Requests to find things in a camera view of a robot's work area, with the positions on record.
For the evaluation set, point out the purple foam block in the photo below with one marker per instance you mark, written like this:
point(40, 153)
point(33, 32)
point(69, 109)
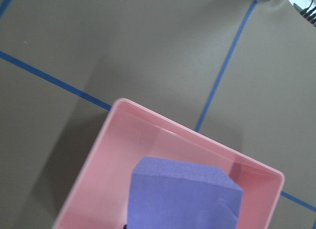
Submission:
point(171, 194)

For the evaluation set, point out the pink plastic bin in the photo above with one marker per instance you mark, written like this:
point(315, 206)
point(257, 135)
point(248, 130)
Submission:
point(99, 196)

